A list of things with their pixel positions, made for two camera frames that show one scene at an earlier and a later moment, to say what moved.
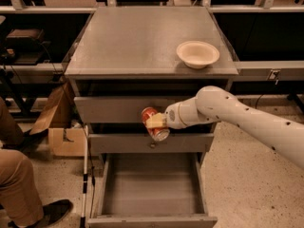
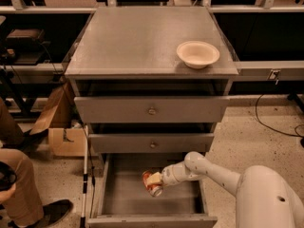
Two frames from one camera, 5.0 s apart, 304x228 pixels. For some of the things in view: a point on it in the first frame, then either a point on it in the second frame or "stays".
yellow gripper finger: x=156 y=121 → x=155 y=178
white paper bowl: x=197 y=54 stays
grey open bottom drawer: x=152 y=190 stays
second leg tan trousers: x=10 y=136 stays
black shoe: x=53 y=213 stays
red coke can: x=157 y=133 → x=154 y=190
